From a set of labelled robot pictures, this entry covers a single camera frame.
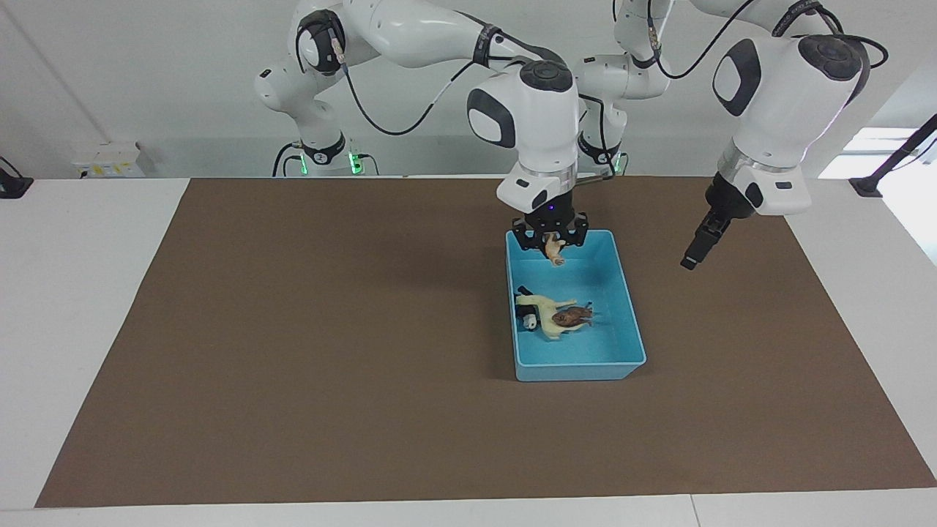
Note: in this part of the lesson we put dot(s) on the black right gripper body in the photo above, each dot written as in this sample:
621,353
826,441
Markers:
553,216

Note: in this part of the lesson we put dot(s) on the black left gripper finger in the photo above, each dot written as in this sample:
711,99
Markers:
701,245

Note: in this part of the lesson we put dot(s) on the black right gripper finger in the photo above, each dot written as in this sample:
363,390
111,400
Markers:
531,241
573,237

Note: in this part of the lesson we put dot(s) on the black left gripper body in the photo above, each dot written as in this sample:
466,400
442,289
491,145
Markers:
728,201

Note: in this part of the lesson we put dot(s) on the orange striped tiger toy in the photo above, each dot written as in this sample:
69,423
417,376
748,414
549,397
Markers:
555,249

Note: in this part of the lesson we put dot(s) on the cream white horse toy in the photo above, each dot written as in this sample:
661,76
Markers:
545,301

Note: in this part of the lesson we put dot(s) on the black and white panda toy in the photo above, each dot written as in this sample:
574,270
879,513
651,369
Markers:
528,320

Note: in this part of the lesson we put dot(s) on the brown animal toy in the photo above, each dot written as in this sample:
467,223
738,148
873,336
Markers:
571,317

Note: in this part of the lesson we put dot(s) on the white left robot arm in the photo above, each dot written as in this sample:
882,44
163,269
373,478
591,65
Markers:
776,95

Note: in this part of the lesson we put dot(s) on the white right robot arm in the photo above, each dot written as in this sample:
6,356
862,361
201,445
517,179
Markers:
527,110

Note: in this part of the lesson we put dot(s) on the light blue plastic storage box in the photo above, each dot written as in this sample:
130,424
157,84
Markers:
585,351

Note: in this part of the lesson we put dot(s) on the white box with yellow labels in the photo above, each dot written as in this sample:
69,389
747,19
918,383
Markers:
106,157

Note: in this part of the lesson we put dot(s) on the brown table mat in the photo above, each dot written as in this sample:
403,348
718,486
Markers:
293,402

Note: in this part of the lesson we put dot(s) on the black table clamp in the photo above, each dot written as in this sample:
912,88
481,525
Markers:
15,187

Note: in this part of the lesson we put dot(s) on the black camera stand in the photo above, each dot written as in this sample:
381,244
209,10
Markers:
867,187

